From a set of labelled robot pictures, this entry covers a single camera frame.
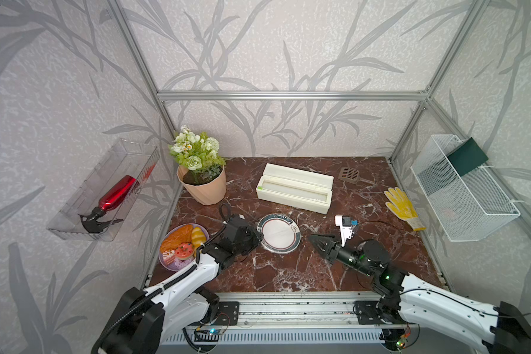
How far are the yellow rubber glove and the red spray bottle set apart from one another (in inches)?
41.5

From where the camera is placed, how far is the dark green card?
27.6 inches

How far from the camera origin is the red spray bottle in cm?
60

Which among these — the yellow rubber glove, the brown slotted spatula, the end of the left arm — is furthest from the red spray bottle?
the yellow rubber glove

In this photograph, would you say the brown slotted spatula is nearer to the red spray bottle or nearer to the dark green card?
the dark green card

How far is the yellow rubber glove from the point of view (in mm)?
980

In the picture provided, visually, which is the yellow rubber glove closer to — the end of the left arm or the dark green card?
the dark green card

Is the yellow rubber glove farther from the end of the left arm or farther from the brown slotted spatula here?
the end of the left arm
